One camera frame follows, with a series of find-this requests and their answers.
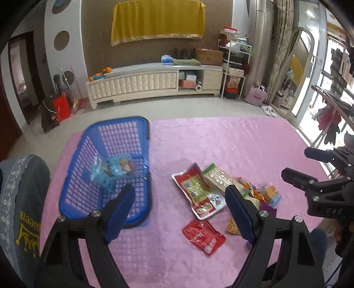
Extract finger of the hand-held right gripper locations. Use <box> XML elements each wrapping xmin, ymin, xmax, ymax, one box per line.
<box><xmin>304</xmin><ymin>147</ymin><xmax>346</xmax><ymax>168</ymax></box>
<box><xmin>281</xmin><ymin>167</ymin><xmax>349</xmax><ymax>200</ymax></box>

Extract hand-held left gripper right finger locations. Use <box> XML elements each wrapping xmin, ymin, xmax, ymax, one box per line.
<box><xmin>225</xmin><ymin>184</ymin><xmax>325</xmax><ymax>288</ymax></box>

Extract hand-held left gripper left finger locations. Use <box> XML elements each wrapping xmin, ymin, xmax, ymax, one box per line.
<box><xmin>35</xmin><ymin>183</ymin><xmax>136</xmax><ymax>288</ymax></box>

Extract yellow snack packet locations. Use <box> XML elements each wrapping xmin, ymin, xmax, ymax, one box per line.
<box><xmin>226</xmin><ymin>217</ymin><xmax>242</xmax><ymax>236</ymax></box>

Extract orange snack packet blue print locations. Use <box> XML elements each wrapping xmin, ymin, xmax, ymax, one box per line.
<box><xmin>237</xmin><ymin>177</ymin><xmax>267</xmax><ymax>204</ymax></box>

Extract purple snack packet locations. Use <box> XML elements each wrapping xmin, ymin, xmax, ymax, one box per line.
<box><xmin>258</xmin><ymin>202</ymin><xmax>277</xmax><ymax>218</ymax></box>

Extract orange snack packet blue edge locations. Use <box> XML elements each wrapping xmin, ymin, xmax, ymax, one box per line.
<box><xmin>261</xmin><ymin>184</ymin><xmax>282</xmax><ymax>209</ymax></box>

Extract beige snack packet green top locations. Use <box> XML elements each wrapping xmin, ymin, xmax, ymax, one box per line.
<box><xmin>201</xmin><ymin>163</ymin><xmax>244</xmax><ymax>196</ymax></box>

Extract clear blue snack packet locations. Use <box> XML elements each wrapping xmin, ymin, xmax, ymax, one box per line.
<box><xmin>89</xmin><ymin>155</ymin><xmax>136</xmax><ymax>191</ymax></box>

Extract small red snack packet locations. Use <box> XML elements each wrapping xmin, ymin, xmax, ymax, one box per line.
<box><xmin>182</xmin><ymin>220</ymin><xmax>226</xmax><ymax>257</ymax></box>

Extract large red snack packet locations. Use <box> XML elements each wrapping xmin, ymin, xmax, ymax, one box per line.
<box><xmin>171</xmin><ymin>163</ymin><xmax>228</xmax><ymax>220</ymax></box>

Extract blue plastic basket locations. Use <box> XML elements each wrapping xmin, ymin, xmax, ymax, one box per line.
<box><xmin>59</xmin><ymin>116</ymin><xmax>153</xmax><ymax>229</ymax></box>

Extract person's leg dark blue trousers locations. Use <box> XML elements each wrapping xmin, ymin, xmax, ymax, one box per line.
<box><xmin>309</xmin><ymin>228</ymin><xmax>329</xmax><ymax>268</ymax></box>

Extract clothes drying rack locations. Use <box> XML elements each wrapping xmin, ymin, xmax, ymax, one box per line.
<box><xmin>311</xmin><ymin>83</ymin><xmax>354</xmax><ymax>147</ymax></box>

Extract pink quilted tablecloth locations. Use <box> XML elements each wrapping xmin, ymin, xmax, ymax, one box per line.
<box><xmin>39</xmin><ymin>116</ymin><xmax>332</xmax><ymax>288</ymax></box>

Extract pink tote bag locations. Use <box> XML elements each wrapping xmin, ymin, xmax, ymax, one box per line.
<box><xmin>245</xmin><ymin>84</ymin><xmax>268</xmax><ymax>106</ymax></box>

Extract grey printed chair cover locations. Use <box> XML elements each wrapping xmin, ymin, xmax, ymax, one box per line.
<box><xmin>0</xmin><ymin>155</ymin><xmax>51</xmax><ymax>280</ymax></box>

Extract patterned curtain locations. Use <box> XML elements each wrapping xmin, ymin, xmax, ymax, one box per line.
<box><xmin>265</xmin><ymin>0</ymin><xmax>298</xmax><ymax>107</ymax></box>

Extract broom with red head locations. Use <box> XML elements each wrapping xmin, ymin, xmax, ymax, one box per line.
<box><xmin>70</xmin><ymin>65</ymin><xmax>87</xmax><ymax>114</ymax></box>

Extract red bag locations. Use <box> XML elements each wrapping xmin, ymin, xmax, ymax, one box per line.
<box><xmin>52</xmin><ymin>94</ymin><xmax>72</xmax><ymax>122</ymax></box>

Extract black bag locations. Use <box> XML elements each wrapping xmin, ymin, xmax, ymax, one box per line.
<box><xmin>41</xmin><ymin>97</ymin><xmax>60</xmax><ymax>133</ymax></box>

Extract white metal shelf rack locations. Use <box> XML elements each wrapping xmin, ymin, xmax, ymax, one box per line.
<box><xmin>218</xmin><ymin>37</ymin><xmax>252</xmax><ymax>100</ymax></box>

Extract cream padded low cabinet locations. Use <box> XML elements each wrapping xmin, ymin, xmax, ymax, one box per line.
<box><xmin>86</xmin><ymin>63</ymin><xmax>224</xmax><ymax>110</ymax></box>

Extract brown cardboard box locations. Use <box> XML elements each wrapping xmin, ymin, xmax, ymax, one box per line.
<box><xmin>194</xmin><ymin>48</ymin><xmax>224</xmax><ymax>66</ymax></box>

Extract brown wooden door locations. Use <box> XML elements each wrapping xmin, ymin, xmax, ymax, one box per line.
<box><xmin>8</xmin><ymin>32</ymin><xmax>45</xmax><ymax>125</ymax></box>

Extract green folded towel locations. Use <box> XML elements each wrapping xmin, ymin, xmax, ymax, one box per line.
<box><xmin>173</xmin><ymin>58</ymin><xmax>201</xmax><ymax>67</ymax></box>

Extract yellow wall cloth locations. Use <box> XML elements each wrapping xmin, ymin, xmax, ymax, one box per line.
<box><xmin>111</xmin><ymin>1</ymin><xmax>206</xmax><ymax>46</ymax></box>

